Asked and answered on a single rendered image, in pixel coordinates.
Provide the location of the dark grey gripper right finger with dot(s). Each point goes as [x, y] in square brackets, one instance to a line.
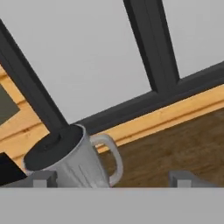
[183, 178]

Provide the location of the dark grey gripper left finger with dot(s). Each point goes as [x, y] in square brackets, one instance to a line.
[43, 178]

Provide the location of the black round blender lid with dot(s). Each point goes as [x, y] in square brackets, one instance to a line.
[52, 147]

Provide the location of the black appliance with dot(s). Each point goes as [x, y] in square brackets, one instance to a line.
[10, 170]

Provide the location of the dark grey wall panel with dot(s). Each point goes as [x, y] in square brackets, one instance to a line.
[6, 105]

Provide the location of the dark grey window frame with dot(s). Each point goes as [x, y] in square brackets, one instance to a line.
[151, 73]

